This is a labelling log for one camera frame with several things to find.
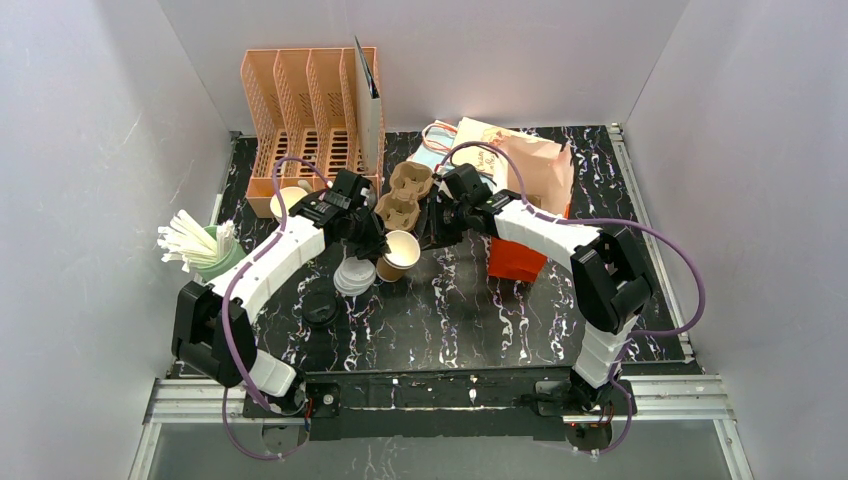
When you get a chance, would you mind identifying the brown pulp cup carrier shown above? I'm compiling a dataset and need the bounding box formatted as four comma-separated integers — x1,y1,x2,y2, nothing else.
375,161,434,232

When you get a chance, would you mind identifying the kraft paper cup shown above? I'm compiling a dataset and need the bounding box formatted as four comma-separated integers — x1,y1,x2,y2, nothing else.
376,230,421,282

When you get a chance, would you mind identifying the orange paper bag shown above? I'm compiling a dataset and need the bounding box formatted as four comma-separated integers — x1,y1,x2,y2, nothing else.
487,135,576,284

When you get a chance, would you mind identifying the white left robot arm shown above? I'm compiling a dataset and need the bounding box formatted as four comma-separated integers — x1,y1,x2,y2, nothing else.
171,169,388,404

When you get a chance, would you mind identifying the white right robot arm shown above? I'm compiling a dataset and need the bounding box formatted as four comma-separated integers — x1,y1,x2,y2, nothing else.
415,165,656,394

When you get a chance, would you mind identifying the white cup lid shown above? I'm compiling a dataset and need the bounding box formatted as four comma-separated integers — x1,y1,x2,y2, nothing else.
333,257,376,297

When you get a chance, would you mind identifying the light blue paper bag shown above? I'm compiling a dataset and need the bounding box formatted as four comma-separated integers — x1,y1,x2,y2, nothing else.
407,120,458,172

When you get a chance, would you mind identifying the black cup lid left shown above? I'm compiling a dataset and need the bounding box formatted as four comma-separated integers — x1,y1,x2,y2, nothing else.
301,291,344,328

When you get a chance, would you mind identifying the grey folder in organizer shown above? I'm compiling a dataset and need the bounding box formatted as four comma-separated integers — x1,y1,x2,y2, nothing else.
354,37,384,174

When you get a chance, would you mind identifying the orange plastic file organizer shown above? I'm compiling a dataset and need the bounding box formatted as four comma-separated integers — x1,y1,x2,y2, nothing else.
241,47,385,218

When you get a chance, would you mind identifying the green straw holder cup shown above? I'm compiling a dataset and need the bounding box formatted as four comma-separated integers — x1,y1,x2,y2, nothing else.
194,232,246,282

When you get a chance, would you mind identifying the white wrapped straws bundle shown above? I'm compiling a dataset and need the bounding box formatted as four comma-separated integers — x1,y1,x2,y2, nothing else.
156,210,235,272

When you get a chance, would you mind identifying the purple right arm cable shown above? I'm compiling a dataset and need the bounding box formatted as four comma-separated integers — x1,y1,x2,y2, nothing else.
438,140,708,458

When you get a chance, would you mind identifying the aluminium rail frame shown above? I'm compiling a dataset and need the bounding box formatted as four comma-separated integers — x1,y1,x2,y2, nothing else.
130,371,753,479

